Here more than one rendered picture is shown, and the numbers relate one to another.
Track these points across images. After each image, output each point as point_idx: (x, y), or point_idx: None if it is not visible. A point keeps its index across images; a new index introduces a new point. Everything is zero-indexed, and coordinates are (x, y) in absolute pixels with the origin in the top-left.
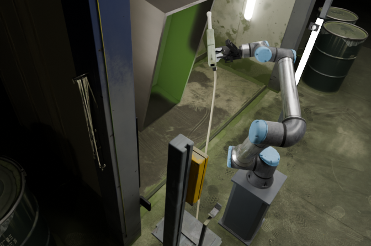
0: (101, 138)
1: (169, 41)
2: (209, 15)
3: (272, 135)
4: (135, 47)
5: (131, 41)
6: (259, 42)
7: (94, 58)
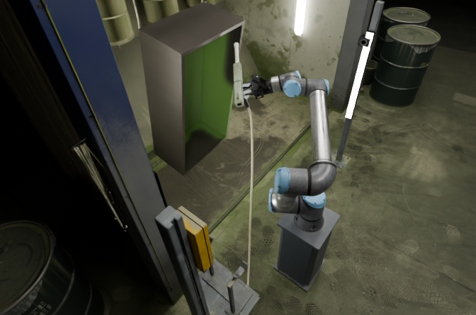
0: (118, 199)
1: (205, 73)
2: (236, 47)
3: (295, 185)
4: (161, 89)
5: (128, 100)
6: (290, 73)
7: (86, 125)
